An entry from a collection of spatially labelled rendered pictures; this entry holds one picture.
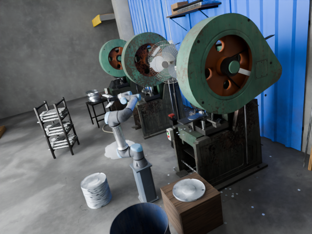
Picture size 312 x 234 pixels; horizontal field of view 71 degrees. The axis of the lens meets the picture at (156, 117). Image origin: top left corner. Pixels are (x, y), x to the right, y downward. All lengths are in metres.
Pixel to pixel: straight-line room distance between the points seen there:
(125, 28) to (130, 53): 3.84
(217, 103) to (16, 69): 7.47
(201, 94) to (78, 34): 7.14
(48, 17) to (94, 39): 1.57
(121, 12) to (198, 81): 5.67
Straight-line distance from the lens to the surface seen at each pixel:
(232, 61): 1.91
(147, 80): 3.52
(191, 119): 2.38
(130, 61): 3.42
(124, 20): 7.24
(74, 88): 8.64
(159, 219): 1.91
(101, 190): 2.64
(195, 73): 1.77
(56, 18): 8.61
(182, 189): 2.09
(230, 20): 1.97
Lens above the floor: 1.69
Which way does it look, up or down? 20 degrees down
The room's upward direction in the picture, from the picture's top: 11 degrees counter-clockwise
